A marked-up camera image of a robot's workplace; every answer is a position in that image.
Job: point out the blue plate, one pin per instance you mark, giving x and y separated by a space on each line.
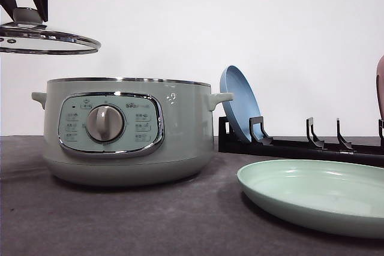
244 105

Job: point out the green electric steamer pot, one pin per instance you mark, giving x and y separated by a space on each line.
128 131

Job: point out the black plate rack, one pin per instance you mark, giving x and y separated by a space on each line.
312 149

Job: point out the pink plate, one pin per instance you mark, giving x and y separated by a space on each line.
380 83

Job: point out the green plate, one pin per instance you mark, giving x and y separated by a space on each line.
338 197

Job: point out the glass steamer lid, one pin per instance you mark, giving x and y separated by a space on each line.
28 34

